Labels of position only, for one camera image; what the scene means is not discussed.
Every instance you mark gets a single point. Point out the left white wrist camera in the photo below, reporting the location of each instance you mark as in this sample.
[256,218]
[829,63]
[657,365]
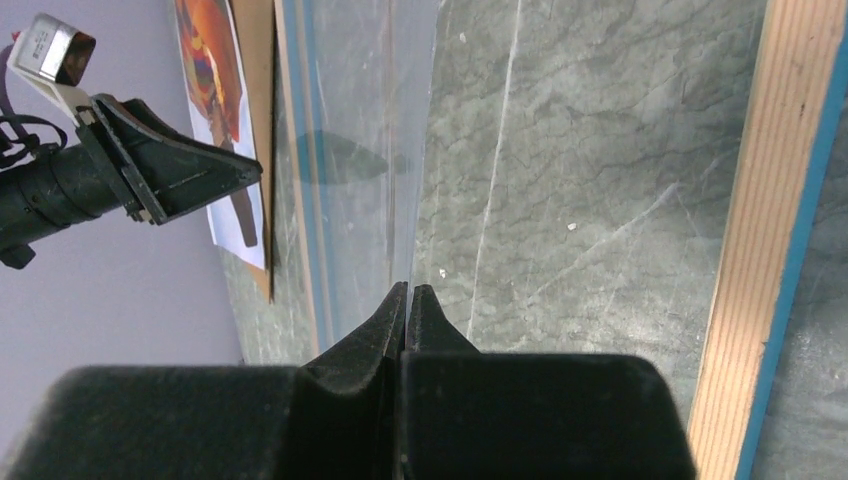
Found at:
[52,56]

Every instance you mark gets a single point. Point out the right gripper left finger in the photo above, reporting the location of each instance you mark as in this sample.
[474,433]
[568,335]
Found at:
[332,418]

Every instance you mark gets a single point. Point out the blue picture frame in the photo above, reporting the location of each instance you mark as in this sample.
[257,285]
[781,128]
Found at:
[660,178]

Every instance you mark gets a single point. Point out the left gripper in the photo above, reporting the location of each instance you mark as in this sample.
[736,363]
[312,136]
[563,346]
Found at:
[128,158]

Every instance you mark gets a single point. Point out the brown backing board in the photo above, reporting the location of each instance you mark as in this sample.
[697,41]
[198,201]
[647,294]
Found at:
[254,23]

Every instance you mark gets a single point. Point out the clear glass pane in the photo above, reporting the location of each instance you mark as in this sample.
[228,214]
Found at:
[360,76]

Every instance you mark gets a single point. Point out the hot air balloon photo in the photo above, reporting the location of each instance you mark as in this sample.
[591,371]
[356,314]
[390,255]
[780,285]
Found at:
[220,116]

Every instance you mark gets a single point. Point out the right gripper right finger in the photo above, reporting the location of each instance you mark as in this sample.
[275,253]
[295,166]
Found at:
[466,414]

